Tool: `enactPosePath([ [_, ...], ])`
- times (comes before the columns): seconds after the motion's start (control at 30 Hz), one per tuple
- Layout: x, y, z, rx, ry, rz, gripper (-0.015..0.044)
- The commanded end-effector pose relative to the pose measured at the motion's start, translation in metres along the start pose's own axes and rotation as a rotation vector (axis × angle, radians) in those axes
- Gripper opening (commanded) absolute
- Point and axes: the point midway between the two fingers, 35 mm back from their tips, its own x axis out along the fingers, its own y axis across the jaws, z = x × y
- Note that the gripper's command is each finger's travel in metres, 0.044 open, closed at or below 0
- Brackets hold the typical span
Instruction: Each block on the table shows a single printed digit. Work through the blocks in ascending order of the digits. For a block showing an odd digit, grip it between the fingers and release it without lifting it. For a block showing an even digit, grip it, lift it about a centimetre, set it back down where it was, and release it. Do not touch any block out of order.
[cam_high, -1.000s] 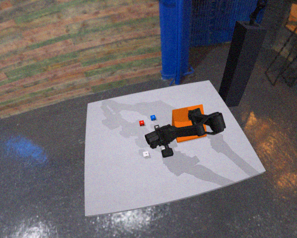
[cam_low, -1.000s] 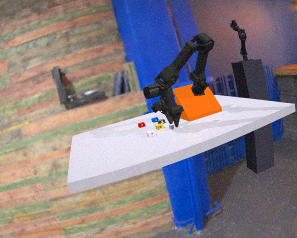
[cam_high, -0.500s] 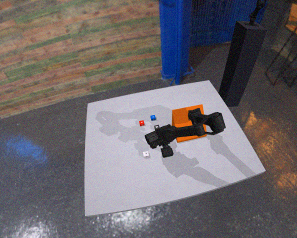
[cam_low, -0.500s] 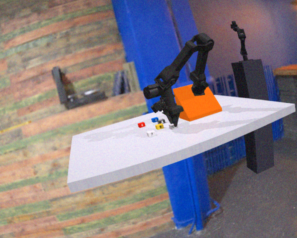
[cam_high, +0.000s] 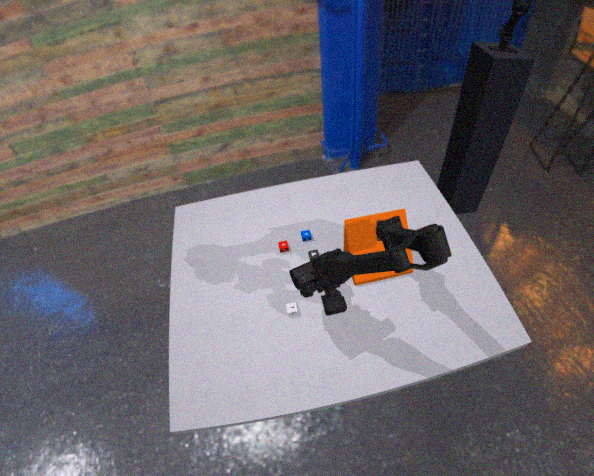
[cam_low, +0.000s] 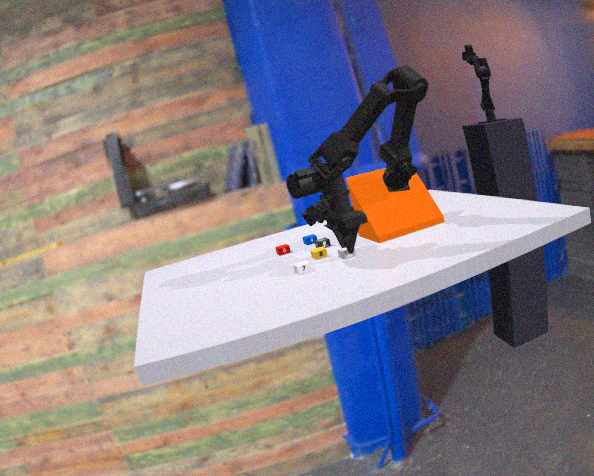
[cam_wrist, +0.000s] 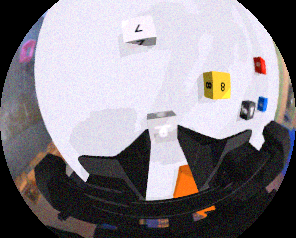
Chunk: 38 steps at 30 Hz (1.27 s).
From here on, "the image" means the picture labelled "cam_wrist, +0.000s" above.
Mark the blue digit block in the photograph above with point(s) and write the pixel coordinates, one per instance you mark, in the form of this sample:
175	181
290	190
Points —
262	104

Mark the yellow digit block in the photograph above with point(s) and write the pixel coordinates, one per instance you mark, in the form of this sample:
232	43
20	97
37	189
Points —
216	85

